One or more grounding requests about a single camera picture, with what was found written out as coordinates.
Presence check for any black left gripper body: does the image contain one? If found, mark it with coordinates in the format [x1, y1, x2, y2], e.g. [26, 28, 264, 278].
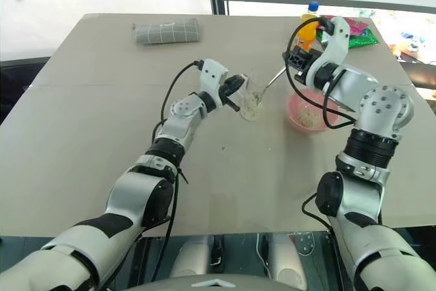
[219, 74, 245, 106]

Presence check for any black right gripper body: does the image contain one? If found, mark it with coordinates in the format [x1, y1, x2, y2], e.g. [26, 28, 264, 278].
[287, 47, 323, 74]

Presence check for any clear plastic cup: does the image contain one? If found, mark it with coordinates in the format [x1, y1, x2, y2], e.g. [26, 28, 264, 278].
[238, 68, 268, 123]

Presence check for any metal spoon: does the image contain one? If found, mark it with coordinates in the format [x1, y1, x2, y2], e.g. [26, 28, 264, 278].
[253, 65, 287, 103]

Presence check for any oatmeal in glass mug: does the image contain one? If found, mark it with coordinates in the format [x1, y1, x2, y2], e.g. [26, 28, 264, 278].
[241, 93, 265, 120]

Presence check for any oatmeal in pink bowl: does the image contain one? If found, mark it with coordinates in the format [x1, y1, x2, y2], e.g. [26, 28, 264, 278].
[295, 106, 323, 127]

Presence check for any pink plastic bowl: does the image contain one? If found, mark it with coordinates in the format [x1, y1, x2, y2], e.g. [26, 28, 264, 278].
[285, 87, 345, 133]

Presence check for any orange drink bottle blue cap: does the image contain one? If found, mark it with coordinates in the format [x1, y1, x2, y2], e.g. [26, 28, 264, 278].
[298, 1, 324, 52]

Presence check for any pink snack bag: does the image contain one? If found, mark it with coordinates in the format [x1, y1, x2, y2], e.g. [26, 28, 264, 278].
[319, 14, 369, 37]

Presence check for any green snack bag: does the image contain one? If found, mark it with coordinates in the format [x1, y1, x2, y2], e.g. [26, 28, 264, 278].
[346, 27, 379, 49]

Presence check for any grey checked fabric pouch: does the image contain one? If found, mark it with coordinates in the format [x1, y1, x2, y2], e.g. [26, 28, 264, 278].
[131, 18, 203, 46]

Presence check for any blue background item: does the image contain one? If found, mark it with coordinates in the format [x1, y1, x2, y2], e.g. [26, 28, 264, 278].
[399, 31, 427, 46]

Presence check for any grey rounded robot leg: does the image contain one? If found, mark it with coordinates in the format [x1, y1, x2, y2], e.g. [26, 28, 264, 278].
[268, 235, 305, 282]
[169, 235, 210, 279]

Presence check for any grey robot torso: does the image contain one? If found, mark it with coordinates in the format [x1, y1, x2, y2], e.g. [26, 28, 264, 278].
[125, 272, 310, 291]

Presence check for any dark low furniture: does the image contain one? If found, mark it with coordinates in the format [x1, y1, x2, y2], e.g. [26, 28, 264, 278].
[0, 55, 52, 125]

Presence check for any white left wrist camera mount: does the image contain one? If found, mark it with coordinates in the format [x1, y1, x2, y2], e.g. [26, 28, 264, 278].
[198, 59, 230, 97]

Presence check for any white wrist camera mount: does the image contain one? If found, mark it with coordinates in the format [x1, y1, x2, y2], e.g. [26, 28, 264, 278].
[198, 59, 230, 97]
[305, 16, 352, 88]

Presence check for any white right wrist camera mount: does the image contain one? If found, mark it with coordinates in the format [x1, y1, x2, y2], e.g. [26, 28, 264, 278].
[305, 16, 352, 88]

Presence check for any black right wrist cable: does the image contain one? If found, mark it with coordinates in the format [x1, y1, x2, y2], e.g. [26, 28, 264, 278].
[285, 16, 357, 130]

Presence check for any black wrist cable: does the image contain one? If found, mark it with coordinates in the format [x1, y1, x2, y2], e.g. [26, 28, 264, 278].
[151, 60, 205, 149]
[285, 16, 357, 130]

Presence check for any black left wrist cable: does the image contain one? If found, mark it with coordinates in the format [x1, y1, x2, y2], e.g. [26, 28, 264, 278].
[151, 60, 205, 149]

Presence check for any black left upper arm cable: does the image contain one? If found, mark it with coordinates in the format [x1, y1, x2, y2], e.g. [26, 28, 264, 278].
[149, 164, 190, 284]

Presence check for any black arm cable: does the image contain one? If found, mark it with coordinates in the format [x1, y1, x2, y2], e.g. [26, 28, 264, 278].
[149, 164, 190, 284]
[300, 191, 334, 232]

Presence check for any black right upper arm cable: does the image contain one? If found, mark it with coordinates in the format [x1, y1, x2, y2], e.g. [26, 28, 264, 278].
[300, 191, 334, 232]

